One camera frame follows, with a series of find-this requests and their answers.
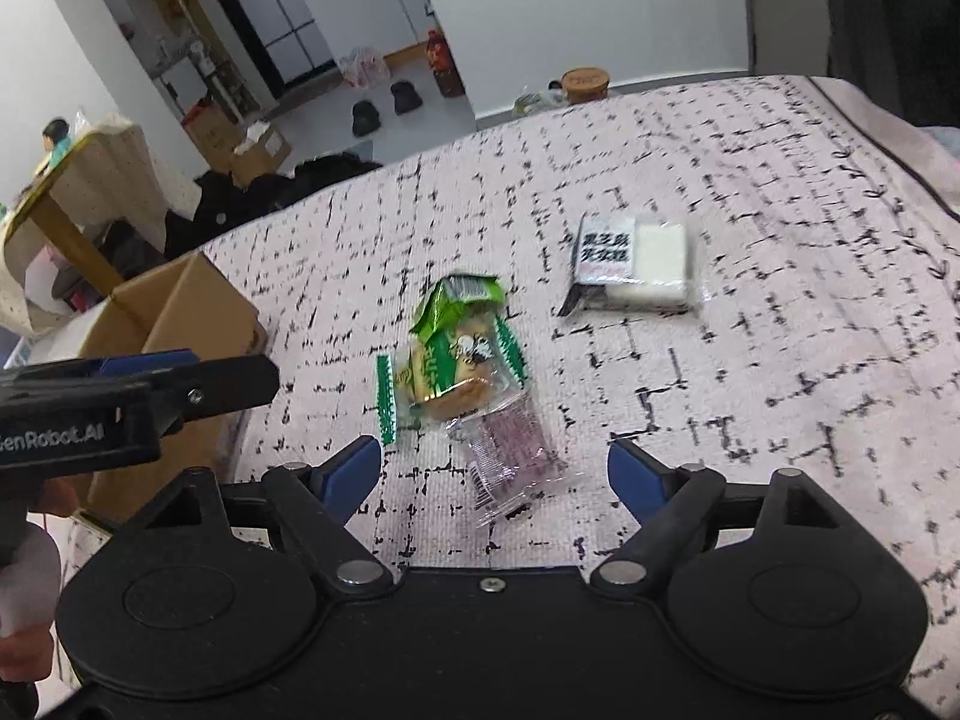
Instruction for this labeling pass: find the dotted cream tablecloth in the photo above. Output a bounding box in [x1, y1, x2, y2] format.
[0, 122, 201, 340]

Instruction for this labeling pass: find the clear purple snack packet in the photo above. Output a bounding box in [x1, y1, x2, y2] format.
[445, 403, 569, 524]

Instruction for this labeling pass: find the clear bag of clutter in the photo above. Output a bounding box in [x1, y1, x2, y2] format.
[513, 85, 568, 119]

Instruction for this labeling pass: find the tall cardboard box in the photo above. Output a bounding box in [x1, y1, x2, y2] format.
[182, 103, 242, 170]

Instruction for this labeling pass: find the black fur hooded jacket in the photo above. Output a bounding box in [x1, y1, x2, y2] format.
[795, 0, 960, 130]

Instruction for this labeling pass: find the black framed glass door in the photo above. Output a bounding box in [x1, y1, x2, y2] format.
[186, 0, 336, 100]

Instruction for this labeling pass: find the open cardboard box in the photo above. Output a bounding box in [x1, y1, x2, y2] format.
[228, 123, 294, 186]

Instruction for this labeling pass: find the white cabinet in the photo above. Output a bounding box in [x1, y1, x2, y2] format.
[292, 0, 440, 66]

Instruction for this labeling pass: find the green round pastry packet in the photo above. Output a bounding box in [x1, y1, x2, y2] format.
[374, 337, 490, 445]

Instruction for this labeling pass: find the person's left hand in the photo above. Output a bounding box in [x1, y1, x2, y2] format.
[0, 477, 80, 685]

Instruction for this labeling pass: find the red labelled bottle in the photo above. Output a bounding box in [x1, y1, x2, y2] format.
[425, 28, 467, 99]

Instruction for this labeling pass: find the heap of black clothes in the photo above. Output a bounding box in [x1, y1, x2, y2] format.
[163, 153, 385, 261]

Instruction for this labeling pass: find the pink plastic bag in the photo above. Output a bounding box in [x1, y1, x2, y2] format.
[338, 46, 392, 90]

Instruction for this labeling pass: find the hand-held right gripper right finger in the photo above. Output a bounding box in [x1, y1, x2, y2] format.
[589, 438, 847, 601]

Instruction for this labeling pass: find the brown cardboard box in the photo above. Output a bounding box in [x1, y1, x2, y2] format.
[77, 250, 269, 524]

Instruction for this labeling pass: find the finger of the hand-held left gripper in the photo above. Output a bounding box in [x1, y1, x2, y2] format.
[0, 349, 200, 392]
[146, 355, 281, 432]

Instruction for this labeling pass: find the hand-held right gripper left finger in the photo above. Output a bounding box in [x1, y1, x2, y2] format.
[133, 435, 395, 590]

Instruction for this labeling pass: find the green snack packet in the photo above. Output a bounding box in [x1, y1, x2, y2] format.
[409, 272, 505, 344]

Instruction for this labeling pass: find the wooden table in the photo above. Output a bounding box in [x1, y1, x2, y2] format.
[2, 193, 126, 295]

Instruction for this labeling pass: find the black and white snack packet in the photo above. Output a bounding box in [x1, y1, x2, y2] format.
[557, 212, 704, 317]

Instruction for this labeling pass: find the brown round jar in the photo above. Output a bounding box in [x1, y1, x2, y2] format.
[560, 68, 611, 105]

